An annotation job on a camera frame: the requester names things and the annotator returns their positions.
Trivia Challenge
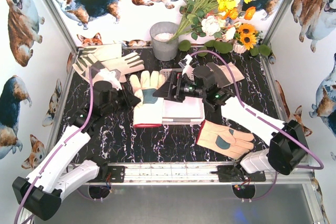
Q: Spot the tan leather glove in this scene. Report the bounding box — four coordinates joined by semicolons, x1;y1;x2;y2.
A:
196;120;254;159
130;70;165;128

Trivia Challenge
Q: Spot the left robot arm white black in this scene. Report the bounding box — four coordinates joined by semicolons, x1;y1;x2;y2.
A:
12;67;140;223

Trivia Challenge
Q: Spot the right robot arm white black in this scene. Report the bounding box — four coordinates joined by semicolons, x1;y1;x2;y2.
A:
153;55;307;175

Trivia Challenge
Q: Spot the white perforated storage basket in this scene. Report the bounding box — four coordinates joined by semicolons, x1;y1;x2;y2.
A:
160;68;205;125

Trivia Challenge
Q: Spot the white grey glove front-left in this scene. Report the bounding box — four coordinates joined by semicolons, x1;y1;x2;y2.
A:
72;52;144;90

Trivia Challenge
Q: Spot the white grey striped glove right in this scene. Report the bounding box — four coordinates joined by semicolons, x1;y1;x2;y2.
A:
207;61;246;88

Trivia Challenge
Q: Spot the white green glove back-left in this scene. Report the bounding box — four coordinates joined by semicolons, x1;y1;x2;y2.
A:
81;43;122;61

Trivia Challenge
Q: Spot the grey metal bucket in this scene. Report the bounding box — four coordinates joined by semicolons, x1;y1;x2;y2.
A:
150;22;179;61

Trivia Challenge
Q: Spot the white ribbed sunflower pot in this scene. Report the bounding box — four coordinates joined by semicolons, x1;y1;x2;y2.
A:
233;42;247;54

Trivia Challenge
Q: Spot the artificial flower bouquet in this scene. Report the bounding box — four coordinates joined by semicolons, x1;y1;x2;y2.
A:
173;0;279;56

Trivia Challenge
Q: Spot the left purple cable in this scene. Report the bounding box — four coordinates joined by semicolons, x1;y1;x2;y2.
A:
15;66;106;224

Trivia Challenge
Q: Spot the purple cable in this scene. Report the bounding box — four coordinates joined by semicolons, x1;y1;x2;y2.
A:
188;50;324;169
15;66;106;224

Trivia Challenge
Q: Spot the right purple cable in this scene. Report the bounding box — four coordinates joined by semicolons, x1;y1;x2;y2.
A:
188;50;324;169

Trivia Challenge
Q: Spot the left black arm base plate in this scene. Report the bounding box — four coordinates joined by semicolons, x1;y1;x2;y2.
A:
102;165;125;183

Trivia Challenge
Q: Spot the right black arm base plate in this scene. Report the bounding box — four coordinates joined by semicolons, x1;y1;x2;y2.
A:
210;165;266;183

